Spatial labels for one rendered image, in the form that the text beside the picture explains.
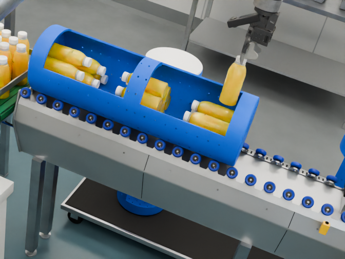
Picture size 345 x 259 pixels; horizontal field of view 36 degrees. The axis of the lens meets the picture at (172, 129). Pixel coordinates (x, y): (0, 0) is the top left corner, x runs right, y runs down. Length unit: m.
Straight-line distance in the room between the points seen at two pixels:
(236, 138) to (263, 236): 0.47
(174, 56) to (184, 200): 0.76
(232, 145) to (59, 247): 1.32
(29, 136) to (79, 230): 0.84
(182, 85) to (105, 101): 0.35
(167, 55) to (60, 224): 1.12
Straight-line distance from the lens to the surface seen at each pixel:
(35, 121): 2.27
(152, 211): 2.94
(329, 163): 4.16
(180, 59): 2.57
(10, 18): 2.74
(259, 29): 1.85
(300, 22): 5.27
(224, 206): 2.11
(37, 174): 2.49
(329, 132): 4.54
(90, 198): 2.99
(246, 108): 1.95
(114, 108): 2.04
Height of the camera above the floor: 2.18
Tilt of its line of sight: 34 degrees down
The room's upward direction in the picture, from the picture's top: 14 degrees clockwise
